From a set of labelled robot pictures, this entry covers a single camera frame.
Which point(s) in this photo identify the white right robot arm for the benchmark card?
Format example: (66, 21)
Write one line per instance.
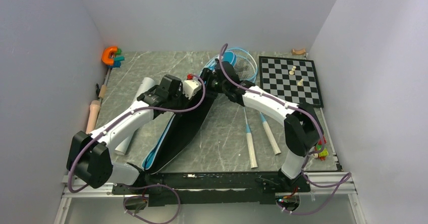
(301, 125)

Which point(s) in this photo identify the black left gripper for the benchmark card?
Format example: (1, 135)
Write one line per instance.
(186, 101)

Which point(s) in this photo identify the cream chess pawn lower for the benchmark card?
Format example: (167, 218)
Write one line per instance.
(300, 82)

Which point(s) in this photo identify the wooden arch block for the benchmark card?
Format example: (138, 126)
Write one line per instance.
(298, 51)

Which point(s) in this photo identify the cream chess pawn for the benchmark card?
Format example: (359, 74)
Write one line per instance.
(300, 82)
(293, 70)

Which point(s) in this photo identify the colourful brick toy car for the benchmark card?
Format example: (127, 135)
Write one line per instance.
(322, 151)

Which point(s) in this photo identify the black white chessboard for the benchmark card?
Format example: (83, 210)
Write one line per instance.
(274, 78)

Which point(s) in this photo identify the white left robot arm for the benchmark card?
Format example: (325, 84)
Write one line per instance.
(90, 153)

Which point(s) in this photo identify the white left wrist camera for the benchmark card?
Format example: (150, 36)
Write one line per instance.
(193, 87)

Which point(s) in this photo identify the beige handle tool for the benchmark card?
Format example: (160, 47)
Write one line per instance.
(93, 114)

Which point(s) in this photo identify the cream chess pawn upper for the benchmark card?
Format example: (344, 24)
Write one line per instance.
(293, 70)

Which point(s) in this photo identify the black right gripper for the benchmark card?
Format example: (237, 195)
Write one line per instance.
(209, 74)

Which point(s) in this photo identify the black base frame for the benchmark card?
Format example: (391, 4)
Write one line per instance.
(206, 188)

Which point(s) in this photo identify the orange C-shaped toy block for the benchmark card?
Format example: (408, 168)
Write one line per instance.
(108, 55)

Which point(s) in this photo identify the blue racket bag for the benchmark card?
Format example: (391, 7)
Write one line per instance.
(179, 132)

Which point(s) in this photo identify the green blue toy blocks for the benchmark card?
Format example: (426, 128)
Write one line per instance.
(117, 58)

